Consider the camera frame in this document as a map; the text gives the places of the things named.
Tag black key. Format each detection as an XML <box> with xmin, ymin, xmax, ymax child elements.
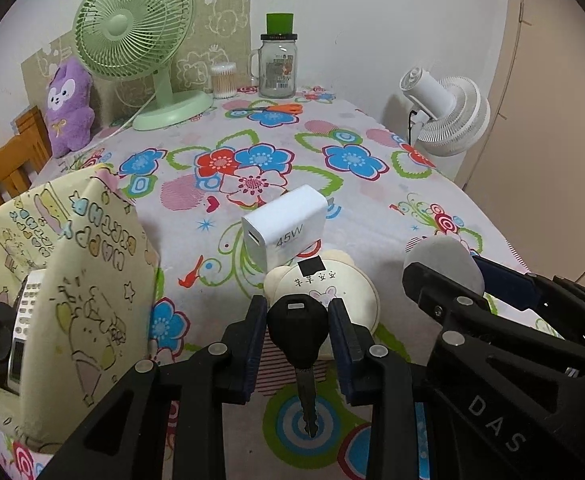
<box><xmin>266</xmin><ymin>294</ymin><xmax>329</xmax><ymax>438</ymax></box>

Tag cream round bear item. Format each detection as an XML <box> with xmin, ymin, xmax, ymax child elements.
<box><xmin>263</xmin><ymin>249</ymin><xmax>381</xmax><ymax>334</ymax></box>

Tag white remote control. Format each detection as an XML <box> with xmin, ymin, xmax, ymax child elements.
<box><xmin>7</xmin><ymin>269</ymin><xmax>46</xmax><ymax>394</ymax></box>

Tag grey round ball light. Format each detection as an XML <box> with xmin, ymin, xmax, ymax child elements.
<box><xmin>404</xmin><ymin>235</ymin><xmax>485</xmax><ymax>296</ymax></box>

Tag yellow cartoon storage box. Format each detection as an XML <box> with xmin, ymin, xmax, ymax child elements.
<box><xmin>0</xmin><ymin>165</ymin><xmax>159</xmax><ymax>453</ymax></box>

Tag beige door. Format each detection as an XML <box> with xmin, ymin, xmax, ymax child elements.
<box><xmin>457</xmin><ymin>0</ymin><xmax>585</xmax><ymax>285</ymax></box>

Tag white 45W charger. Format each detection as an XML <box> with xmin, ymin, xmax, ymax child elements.
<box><xmin>242</xmin><ymin>184</ymin><xmax>329</xmax><ymax>273</ymax></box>

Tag white standing fan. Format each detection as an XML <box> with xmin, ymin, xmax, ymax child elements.
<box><xmin>400</xmin><ymin>66</ymin><xmax>491</xmax><ymax>157</ymax></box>

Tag floral tablecloth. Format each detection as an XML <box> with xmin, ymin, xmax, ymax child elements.
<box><xmin>0</xmin><ymin>84</ymin><xmax>569</xmax><ymax>480</ymax></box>

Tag glass jar mug green lid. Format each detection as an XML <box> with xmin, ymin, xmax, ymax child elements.
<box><xmin>248</xmin><ymin>13</ymin><xmax>298</xmax><ymax>99</ymax></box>

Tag purple plush bunny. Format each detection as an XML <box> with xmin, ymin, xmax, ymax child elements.
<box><xmin>45</xmin><ymin>56</ymin><xmax>95</xmax><ymax>158</ymax></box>

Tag cotton swab container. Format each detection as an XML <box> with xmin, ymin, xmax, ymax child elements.
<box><xmin>210</xmin><ymin>62</ymin><xmax>237</xmax><ymax>99</ymax></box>

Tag green desk fan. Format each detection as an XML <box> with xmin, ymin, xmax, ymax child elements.
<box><xmin>73</xmin><ymin>0</ymin><xmax>213</xmax><ymax>131</ymax></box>

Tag orange handled scissors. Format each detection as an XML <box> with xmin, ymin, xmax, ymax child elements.
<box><xmin>226</xmin><ymin>103</ymin><xmax>303</xmax><ymax>117</ymax></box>

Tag beige cartoon wall board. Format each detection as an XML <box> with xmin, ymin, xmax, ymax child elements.
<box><xmin>21</xmin><ymin>0</ymin><xmax>251</xmax><ymax>127</ymax></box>

